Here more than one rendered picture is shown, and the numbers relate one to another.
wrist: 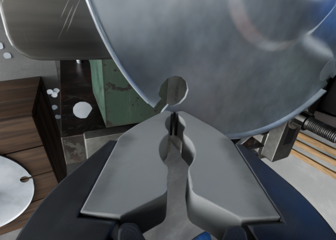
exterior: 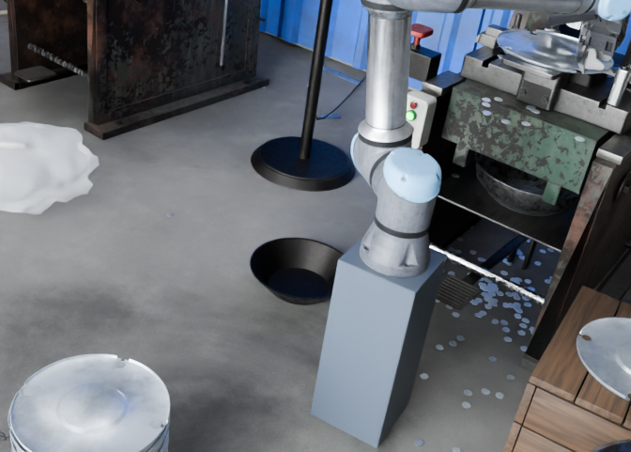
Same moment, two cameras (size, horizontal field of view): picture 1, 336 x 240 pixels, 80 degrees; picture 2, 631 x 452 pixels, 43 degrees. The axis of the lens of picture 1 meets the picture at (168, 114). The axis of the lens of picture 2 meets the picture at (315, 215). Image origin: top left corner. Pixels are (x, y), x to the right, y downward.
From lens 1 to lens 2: 196 cm
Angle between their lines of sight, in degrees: 60
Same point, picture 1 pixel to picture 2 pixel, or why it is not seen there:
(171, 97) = (593, 118)
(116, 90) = (577, 131)
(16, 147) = (610, 310)
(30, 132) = (599, 296)
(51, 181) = not seen: outside the picture
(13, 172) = not seen: outside the picture
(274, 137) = not seen: outside the picture
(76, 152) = (607, 163)
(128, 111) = (592, 133)
